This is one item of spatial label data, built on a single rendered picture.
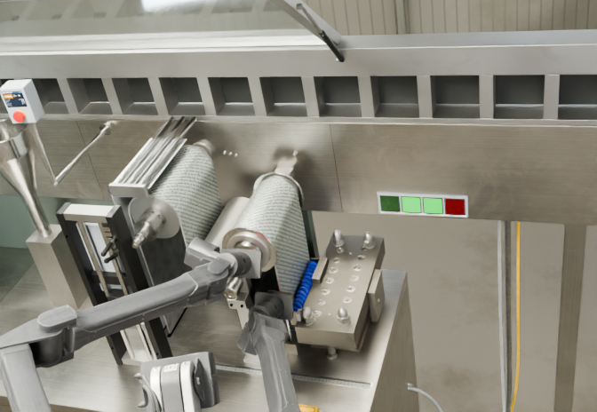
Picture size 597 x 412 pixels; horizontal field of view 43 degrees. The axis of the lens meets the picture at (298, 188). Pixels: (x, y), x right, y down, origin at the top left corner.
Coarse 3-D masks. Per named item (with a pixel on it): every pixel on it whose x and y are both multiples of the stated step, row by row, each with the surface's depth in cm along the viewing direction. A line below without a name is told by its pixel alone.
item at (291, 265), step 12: (300, 216) 210; (300, 228) 211; (288, 240) 201; (300, 240) 211; (288, 252) 201; (300, 252) 212; (276, 264) 193; (288, 264) 202; (300, 264) 212; (276, 276) 195; (288, 276) 202; (300, 276) 213; (288, 288) 203
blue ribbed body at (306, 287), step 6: (312, 264) 217; (306, 270) 215; (312, 270) 214; (306, 276) 212; (312, 276) 213; (306, 282) 211; (300, 288) 208; (306, 288) 209; (300, 294) 208; (306, 294) 208; (294, 300) 205; (300, 300) 204; (294, 306) 202; (300, 306) 203
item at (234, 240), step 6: (240, 234) 188; (246, 234) 188; (234, 240) 190; (240, 240) 189; (246, 240) 189; (252, 240) 188; (258, 240) 188; (228, 246) 192; (234, 246) 191; (258, 246) 189; (264, 246) 188; (264, 252) 189; (264, 258) 191; (264, 264) 192
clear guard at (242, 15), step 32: (32, 0) 166; (64, 0) 164; (96, 0) 163; (128, 0) 162; (160, 0) 161; (192, 0) 159; (224, 0) 158; (256, 0) 157; (0, 32) 202; (32, 32) 200; (64, 32) 198; (96, 32) 196; (128, 32) 194; (160, 32) 192; (192, 32) 190; (224, 32) 188; (256, 32) 186; (288, 32) 185
